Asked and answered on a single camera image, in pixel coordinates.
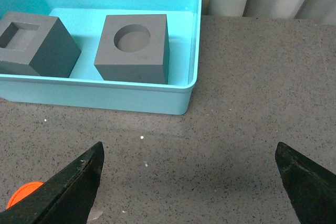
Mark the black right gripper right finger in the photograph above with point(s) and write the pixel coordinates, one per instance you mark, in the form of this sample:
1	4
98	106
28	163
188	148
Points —
309	186

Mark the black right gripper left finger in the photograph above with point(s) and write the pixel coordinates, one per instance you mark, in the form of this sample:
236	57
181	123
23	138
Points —
67	197

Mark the orange cylinder with white digits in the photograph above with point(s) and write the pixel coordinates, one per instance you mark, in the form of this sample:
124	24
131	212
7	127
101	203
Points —
22	192

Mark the gray cube with square hole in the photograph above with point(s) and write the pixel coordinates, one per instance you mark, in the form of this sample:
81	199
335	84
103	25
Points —
36	45

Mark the gray cube with round hole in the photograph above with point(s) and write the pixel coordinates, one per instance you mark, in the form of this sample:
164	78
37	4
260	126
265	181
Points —
134	48

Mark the blue plastic box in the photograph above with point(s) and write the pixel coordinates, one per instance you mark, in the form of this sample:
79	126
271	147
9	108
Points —
85	87

